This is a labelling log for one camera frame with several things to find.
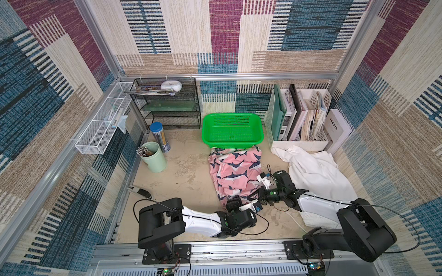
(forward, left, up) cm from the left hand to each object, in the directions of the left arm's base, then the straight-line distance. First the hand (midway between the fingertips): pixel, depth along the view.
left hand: (240, 200), depth 84 cm
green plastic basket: (+50, +1, -3) cm, 50 cm away
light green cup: (+20, +44, +4) cm, 49 cm away
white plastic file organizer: (+35, -31, +20) cm, 51 cm away
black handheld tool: (+5, +49, 0) cm, 50 cm away
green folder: (+34, -20, +25) cm, 47 cm away
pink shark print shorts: (+18, +1, -2) cm, 18 cm away
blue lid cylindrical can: (+33, +43, +15) cm, 56 cm away
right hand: (+1, -4, +2) cm, 5 cm away
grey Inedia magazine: (+33, -54, +15) cm, 65 cm away
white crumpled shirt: (+16, -44, -3) cm, 47 cm away
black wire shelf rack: (+56, +38, +16) cm, 70 cm away
